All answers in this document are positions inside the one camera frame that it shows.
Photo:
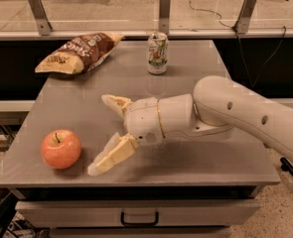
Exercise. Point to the middle metal bracket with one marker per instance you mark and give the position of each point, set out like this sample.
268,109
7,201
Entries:
164,16

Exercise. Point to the red apple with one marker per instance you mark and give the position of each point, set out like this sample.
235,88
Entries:
61,149

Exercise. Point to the white drawer with black handle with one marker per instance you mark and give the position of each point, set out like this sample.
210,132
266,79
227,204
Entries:
137,213

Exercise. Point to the white horizontal rail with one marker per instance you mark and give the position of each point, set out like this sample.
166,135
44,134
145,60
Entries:
173,34

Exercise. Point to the brown chip bag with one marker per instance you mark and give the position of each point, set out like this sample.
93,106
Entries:
80,54

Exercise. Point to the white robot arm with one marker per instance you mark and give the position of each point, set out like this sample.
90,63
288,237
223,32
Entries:
216,105

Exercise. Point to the left metal bracket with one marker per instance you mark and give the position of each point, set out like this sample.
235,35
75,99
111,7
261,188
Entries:
43,25

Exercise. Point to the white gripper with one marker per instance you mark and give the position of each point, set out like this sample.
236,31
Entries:
143,120

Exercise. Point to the white soda can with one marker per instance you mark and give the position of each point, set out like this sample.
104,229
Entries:
157,53

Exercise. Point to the right metal bracket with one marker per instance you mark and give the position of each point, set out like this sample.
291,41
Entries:
242,24

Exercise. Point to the metal bracket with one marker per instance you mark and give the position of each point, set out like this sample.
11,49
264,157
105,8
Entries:
43,25
242,24
164,16

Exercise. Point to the black stand leg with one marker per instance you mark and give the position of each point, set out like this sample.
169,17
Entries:
286,166

